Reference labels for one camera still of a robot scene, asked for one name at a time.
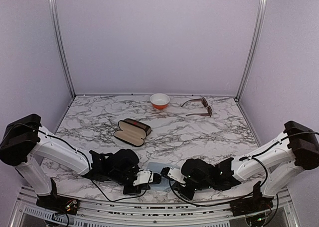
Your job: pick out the white bowl orange outside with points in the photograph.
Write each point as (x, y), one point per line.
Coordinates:
(159, 101)

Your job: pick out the brown striped glasses case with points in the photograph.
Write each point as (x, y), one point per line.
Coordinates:
(139, 124)

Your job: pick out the light blue cleaning cloth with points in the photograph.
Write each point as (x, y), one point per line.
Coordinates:
(157, 168)

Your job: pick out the black woven glasses case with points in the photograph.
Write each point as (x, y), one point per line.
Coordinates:
(130, 134)

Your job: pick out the aluminium frame post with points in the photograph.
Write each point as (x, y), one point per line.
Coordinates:
(60, 47)
(253, 47)

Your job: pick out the aluminium frame post right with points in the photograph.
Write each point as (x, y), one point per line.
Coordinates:
(253, 47)

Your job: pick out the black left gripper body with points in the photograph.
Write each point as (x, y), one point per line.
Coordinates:
(133, 191)

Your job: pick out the aluminium frame post left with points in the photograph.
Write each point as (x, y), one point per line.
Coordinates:
(60, 47)

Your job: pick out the brown translucent sunglasses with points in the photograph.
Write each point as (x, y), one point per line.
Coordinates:
(204, 104)

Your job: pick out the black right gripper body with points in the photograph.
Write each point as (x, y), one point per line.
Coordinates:
(189, 195)

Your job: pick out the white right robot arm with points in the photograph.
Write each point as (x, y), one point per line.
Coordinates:
(292, 152)

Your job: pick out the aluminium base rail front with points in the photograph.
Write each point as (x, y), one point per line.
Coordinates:
(93, 213)

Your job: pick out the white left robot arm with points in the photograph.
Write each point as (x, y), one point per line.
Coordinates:
(27, 138)

